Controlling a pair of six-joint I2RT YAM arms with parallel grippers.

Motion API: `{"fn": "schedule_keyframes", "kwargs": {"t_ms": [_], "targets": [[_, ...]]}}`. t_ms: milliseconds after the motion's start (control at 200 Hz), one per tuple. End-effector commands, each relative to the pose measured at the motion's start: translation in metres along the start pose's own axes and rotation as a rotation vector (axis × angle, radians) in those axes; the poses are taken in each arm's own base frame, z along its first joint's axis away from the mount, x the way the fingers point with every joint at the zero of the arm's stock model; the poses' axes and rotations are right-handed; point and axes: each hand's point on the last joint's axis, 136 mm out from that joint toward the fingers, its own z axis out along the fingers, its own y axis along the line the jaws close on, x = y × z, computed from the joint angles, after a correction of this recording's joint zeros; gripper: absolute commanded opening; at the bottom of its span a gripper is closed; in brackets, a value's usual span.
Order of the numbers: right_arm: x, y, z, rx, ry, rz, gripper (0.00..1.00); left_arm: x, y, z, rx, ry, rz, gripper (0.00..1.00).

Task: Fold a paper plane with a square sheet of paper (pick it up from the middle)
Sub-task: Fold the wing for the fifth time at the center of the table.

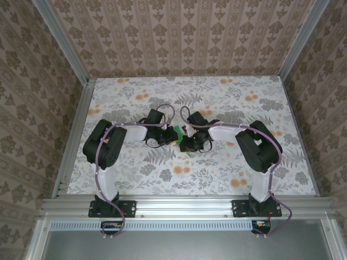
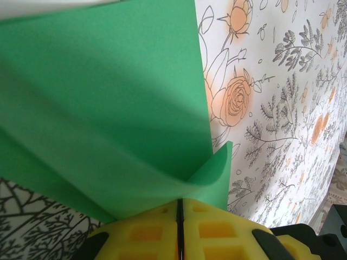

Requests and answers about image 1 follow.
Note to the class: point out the aluminium left side rail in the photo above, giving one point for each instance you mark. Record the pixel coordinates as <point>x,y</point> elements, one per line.
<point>74,135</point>

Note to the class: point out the aluminium left corner post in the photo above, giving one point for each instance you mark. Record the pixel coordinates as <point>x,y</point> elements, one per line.
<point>62,40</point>

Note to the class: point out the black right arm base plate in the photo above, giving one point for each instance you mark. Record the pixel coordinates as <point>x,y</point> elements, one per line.
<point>238,208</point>

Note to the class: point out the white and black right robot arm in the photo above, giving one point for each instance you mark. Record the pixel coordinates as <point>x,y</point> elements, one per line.
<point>260,187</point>

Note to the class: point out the aluminium cross rail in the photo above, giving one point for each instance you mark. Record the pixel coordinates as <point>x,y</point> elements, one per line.
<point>184,207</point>

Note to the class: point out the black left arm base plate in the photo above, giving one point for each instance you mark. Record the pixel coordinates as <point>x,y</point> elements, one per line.
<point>130,208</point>

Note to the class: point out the grey metal sheet panel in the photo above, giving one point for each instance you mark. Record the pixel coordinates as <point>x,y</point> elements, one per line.
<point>184,243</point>

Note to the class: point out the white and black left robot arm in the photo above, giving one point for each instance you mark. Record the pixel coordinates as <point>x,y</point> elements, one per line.
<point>108,184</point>

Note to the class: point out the aluminium corner post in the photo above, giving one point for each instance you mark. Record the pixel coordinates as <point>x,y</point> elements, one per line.
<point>301,38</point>
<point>62,40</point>

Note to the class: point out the aluminium right corner post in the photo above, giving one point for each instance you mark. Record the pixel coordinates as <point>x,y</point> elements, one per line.
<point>301,38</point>

